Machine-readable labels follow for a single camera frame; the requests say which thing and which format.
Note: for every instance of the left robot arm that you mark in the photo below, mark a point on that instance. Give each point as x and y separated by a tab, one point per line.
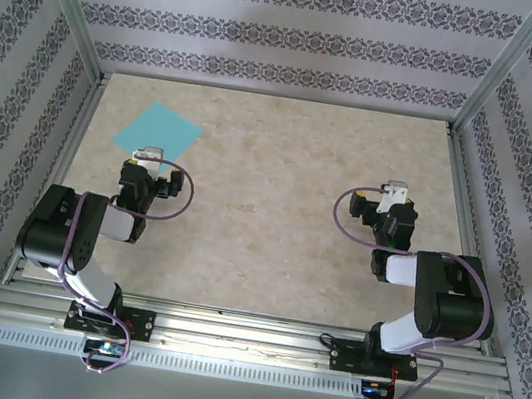
59	227

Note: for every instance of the small controller board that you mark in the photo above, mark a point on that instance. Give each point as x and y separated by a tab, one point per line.
375	390
105	347

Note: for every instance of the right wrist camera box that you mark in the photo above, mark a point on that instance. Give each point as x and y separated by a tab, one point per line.
393	194

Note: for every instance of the aluminium corner post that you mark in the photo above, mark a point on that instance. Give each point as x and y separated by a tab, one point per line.
505	70
71	1

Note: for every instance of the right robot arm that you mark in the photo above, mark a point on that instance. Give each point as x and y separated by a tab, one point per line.
456	310

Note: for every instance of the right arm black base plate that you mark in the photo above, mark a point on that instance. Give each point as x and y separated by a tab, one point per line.
345	356

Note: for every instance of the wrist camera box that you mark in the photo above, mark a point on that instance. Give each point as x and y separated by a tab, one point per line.
149	153
393	194

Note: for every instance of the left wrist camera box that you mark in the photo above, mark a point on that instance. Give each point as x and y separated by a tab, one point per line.
149	153

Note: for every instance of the aluminium side rail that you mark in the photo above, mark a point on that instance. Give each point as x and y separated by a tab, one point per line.
461	190
79	129

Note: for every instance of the light blue paper sheet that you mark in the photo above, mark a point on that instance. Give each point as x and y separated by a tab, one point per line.
155	129

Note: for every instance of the wide aluminium base rail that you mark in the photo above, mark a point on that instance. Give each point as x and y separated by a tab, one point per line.
243	340

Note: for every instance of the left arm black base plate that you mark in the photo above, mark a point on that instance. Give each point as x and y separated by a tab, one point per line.
140	325

